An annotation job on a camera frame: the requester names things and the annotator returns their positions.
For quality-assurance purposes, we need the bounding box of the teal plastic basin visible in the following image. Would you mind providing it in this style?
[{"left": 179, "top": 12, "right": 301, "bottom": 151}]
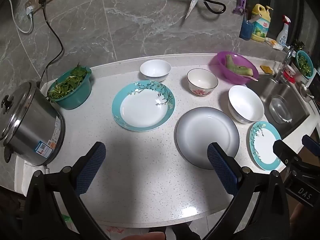
[{"left": 46, "top": 66, "right": 92, "bottom": 110}]

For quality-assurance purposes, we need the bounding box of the grey white plate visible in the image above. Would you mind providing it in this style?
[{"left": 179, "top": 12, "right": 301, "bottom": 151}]
[{"left": 175, "top": 107, "right": 240, "bottom": 170}]

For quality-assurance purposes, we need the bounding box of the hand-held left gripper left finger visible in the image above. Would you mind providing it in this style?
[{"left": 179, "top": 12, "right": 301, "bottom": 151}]
[{"left": 24, "top": 141, "right": 110, "bottom": 240}]

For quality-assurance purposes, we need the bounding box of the white bowl with thin rim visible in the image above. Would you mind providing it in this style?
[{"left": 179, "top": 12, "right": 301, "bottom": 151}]
[{"left": 228, "top": 85, "right": 265, "bottom": 124}]

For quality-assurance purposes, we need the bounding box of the teal colander with greens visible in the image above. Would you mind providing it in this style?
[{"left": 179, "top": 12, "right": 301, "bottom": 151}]
[{"left": 296, "top": 50, "right": 314, "bottom": 78}]

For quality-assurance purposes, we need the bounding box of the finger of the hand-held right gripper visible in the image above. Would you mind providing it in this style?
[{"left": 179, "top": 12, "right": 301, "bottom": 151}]
[
  {"left": 272, "top": 139, "right": 303, "bottom": 171},
  {"left": 302, "top": 134, "right": 320, "bottom": 157}
]

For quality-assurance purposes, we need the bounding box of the yellow dish soap bottle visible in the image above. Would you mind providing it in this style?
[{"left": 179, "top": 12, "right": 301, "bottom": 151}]
[{"left": 251, "top": 4, "right": 274, "bottom": 42}]

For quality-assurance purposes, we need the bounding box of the blue utensil cup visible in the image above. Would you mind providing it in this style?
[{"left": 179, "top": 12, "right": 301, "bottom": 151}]
[{"left": 239, "top": 19, "right": 255, "bottom": 41}]

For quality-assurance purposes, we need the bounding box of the small teal floral plate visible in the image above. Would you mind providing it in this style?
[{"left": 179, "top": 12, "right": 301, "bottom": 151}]
[{"left": 249, "top": 121, "right": 285, "bottom": 171}]

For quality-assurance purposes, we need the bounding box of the small plain white bowl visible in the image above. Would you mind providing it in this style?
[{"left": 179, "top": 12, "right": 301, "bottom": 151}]
[{"left": 139, "top": 59, "right": 172, "bottom": 82}]

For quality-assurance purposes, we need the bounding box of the large teal floral plate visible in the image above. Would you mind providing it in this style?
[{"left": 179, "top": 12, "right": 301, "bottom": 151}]
[{"left": 112, "top": 80, "right": 177, "bottom": 132}]

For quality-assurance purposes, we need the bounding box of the chrome faucet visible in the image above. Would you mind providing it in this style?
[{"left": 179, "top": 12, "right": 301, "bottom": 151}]
[{"left": 274, "top": 45, "right": 295, "bottom": 83}]

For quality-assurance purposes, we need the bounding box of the white rag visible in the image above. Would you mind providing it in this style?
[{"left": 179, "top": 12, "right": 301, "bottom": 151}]
[{"left": 265, "top": 37, "right": 283, "bottom": 50}]

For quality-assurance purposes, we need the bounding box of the red and white cup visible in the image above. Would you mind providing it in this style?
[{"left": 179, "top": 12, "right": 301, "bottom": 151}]
[{"left": 285, "top": 65, "right": 298, "bottom": 83}]

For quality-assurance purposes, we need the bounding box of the metal pot lid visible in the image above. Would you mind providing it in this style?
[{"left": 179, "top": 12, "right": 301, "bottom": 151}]
[{"left": 300, "top": 82, "right": 315, "bottom": 103}]

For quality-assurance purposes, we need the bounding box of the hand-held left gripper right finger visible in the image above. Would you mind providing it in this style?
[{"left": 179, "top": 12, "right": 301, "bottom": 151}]
[{"left": 200, "top": 142, "right": 290, "bottom": 240}]

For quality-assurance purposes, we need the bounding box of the white spray bottle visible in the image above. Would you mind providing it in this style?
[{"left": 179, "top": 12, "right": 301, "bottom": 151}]
[{"left": 276, "top": 15, "right": 292, "bottom": 47}]

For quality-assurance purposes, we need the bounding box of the white power cable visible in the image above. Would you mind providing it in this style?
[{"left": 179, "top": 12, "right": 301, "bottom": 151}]
[{"left": 7, "top": 0, "right": 34, "bottom": 34}]

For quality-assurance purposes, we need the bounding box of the clear glass bowl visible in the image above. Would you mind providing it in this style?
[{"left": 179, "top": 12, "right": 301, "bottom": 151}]
[{"left": 269, "top": 97, "right": 293, "bottom": 124}]

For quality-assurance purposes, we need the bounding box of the purple plastic basin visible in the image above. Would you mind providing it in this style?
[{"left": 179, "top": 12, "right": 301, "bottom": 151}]
[{"left": 209, "top": 51, "right": 259, "bottom": 85}]

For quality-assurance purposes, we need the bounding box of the stainless steel sink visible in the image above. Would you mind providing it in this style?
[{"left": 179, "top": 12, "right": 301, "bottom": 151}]
[{"left": 246, "top": 76, "right": 310, "bottom": 140}]

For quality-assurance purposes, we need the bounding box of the pink floral ceramic bowl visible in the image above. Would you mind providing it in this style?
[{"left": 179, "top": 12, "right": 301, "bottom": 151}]
[{"left": 187, "top": 68, "right": 219, "bottom": 97}]

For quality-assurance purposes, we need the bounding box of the stainless steel rice cooker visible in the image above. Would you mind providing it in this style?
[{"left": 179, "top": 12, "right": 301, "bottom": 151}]
[{"left": 0, "top": 81, "right": 65, "bottom": 167}]

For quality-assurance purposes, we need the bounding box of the peeled green stem lettuce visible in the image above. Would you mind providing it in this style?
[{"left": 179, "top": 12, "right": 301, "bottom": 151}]
[{"left": 225, "top": 54, "right": 253, "bottom": 77}]

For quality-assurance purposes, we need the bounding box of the white folded towel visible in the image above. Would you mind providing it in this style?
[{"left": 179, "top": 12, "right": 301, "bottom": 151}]
[{"left": 22, "top": 160, "right": 50, "bottom": 197}]

